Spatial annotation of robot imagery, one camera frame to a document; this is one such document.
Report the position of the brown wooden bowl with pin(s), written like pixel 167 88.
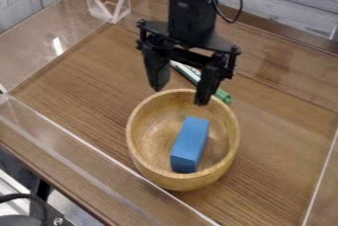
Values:
pixel 152 128

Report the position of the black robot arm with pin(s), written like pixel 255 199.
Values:
pixel 185 39

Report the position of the black metal table bracket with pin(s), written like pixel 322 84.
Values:
pixel 56 219

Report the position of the green white marker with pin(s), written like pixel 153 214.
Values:
pixel 192 75

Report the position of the clear acrylic triangle bracket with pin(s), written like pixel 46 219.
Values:
pixel 108 11

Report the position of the blue rectangular block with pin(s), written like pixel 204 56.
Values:
pixel 188 145

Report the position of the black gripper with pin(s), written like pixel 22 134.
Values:
pixel 185 39

